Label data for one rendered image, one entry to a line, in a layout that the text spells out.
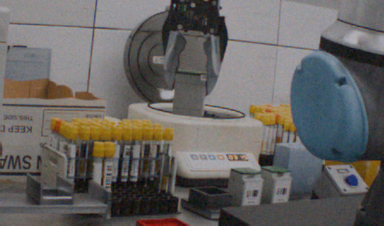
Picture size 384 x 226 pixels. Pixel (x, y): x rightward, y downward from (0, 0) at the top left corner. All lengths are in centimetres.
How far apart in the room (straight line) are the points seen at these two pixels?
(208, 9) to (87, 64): 62
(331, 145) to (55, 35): 99
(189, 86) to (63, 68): 55
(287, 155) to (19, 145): 47
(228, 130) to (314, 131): 67
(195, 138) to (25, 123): 33
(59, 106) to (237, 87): 70
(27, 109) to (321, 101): 63
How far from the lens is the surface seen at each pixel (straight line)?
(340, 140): 77
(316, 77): 79
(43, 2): 164
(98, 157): 112
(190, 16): 113
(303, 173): 137
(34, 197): 104
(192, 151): 143
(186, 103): 117
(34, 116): 129
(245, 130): 147
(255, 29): 192
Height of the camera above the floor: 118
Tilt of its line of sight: 7 degrees down
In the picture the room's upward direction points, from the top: 6 degrees clockwise
